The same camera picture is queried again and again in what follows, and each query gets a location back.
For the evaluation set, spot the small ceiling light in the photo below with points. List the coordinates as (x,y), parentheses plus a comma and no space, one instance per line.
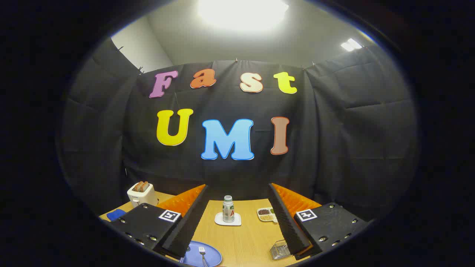
(350,44)

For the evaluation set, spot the brown toast slice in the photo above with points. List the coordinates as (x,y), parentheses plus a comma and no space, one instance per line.
(137,187)
(145,185)

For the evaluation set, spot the white toaster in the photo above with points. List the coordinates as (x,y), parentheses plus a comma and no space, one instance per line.
(143,197)

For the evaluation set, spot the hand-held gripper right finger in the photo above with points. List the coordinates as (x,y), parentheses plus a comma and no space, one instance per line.
(287,222)

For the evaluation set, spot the black backdrop cloth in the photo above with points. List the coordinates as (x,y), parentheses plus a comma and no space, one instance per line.
(334,129)

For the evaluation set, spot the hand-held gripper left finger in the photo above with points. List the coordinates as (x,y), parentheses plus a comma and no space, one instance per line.
(187,226)

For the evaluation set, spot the blue cloth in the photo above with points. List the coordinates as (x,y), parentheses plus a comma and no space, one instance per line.
(116,215)

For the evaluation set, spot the white divided snack dish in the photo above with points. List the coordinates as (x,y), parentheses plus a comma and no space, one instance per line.
(265,215)

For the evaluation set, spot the white coaster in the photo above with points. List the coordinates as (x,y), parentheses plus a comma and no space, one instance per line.
(219,220)

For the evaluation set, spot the blue plate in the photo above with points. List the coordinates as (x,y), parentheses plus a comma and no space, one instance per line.
(213,256)

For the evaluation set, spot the large ceiling light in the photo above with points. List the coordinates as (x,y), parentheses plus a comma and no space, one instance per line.
(243,13)

